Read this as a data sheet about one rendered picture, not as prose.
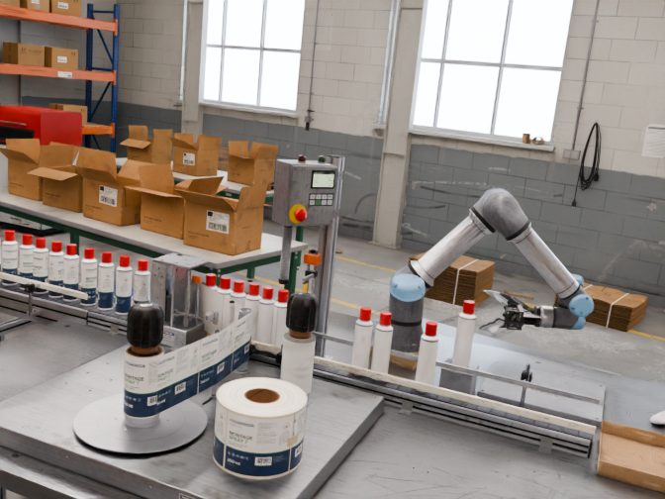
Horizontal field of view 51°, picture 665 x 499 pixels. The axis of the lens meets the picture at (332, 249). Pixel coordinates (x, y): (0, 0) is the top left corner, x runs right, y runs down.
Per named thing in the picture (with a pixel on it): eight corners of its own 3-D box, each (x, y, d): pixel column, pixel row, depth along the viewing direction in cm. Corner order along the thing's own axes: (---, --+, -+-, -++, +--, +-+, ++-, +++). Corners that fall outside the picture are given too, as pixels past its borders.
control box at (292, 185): (270, 220, 217) (275, 158, 213) (317, 219, 227) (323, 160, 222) (286, 227, 209) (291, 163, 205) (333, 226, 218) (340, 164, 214)
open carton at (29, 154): (-10, 193, 477) (-11, 138, 469) (47, 189, 515) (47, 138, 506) (27, 203, 458) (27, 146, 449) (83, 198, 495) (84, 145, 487)
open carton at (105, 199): (66, 217, 427) (66, 155, 419) (123, 210, 465) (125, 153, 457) (110, 229, 408) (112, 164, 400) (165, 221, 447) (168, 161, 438)
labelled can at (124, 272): (111, 314, 239) (113, 255, 235) (122, 310, 244) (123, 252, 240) (124, 317, 238) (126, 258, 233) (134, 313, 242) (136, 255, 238)
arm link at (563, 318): (582, 303, 248) (579, 326, 250) (550, 301, 249) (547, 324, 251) (588, 310, 240) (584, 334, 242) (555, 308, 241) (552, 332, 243)
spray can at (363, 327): (347, 373, 209) (354, 308, 204) (353, 368, 213) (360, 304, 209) (363, 378, 207) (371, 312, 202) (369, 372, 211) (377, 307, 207)
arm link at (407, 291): (386, 321, 232) (389, 281, 229) (387, 308, 245) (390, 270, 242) (423, 324, 231) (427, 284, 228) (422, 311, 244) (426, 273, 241)
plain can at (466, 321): (449, 366, 211) (458, 301, 207) (453, 360, 216) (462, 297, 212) (466, 370, 210) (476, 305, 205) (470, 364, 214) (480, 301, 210)
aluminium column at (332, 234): (307, 358, 230) (326, 154, 215) (313, 354, 234) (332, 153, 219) (319, 362, 228) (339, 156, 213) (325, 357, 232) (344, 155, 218)
